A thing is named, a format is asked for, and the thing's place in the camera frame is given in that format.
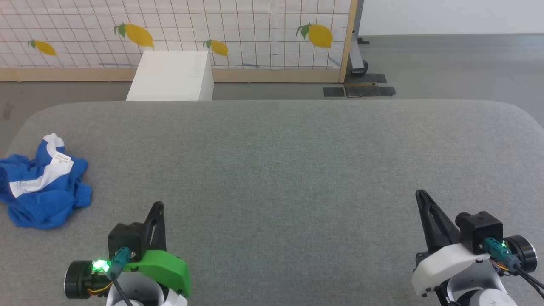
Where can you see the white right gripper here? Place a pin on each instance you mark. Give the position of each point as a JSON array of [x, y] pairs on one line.
[[446, 265]]

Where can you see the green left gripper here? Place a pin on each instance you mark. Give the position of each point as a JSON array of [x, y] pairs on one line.
[[165, 265]]

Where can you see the blue and white knit garment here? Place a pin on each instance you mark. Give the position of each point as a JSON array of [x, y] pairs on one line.
[[42, 204]]

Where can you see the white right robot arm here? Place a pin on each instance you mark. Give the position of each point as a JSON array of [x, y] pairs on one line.
[[476, 289]]

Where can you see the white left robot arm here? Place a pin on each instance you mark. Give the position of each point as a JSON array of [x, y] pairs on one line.
[[140, 293]]

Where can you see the white rectangular box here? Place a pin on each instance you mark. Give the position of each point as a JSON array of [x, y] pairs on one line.
[[170, 76]]

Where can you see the black floor tape patch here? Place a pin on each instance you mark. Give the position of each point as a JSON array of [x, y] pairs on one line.
[[334, 92]]

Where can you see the lemon print grid panel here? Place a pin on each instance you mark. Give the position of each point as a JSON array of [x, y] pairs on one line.
[[255, 25]]

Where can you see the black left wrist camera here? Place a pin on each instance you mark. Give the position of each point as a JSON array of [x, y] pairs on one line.
[[125, 240]]

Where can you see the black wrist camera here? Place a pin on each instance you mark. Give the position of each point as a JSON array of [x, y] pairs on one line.
[[480, 231], [125, 240]]

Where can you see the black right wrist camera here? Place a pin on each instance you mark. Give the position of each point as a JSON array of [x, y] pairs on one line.
[[480, 231]]

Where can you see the black stand base plate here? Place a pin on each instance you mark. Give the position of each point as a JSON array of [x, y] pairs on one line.
[[367, 90]]

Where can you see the grey metal stand post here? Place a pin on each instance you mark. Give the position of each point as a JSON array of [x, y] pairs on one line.
[[356, 51]]

